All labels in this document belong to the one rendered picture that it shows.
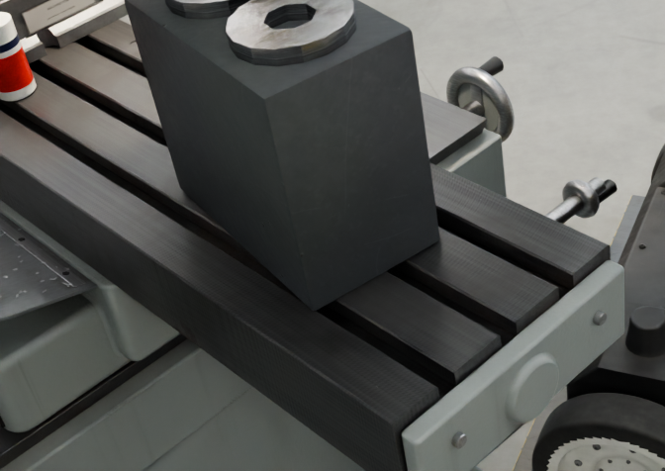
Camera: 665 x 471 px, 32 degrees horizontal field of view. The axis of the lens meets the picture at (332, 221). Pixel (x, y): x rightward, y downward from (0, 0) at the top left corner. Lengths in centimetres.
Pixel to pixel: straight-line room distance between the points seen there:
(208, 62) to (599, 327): 35
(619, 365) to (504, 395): 44
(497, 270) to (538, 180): 167
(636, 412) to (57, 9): 74
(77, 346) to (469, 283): 42
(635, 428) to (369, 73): 56
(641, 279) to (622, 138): 129
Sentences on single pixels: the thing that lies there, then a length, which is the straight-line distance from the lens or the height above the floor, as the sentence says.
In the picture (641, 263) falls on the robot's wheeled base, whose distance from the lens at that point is 140.
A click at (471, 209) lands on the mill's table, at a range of 92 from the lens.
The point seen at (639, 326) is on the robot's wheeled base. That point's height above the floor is 65.
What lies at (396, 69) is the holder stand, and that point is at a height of 110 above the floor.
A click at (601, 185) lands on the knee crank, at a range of 163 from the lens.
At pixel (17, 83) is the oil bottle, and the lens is 122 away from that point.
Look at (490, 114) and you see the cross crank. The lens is 159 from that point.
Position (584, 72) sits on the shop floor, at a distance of 289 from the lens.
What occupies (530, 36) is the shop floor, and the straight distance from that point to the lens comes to 306.
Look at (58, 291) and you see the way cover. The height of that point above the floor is 87.
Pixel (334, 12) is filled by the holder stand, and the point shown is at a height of 114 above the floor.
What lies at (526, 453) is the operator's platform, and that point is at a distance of 145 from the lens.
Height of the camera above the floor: 150
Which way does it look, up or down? 37 degrees down
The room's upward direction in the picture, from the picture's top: 12 degrees counter-clockwise
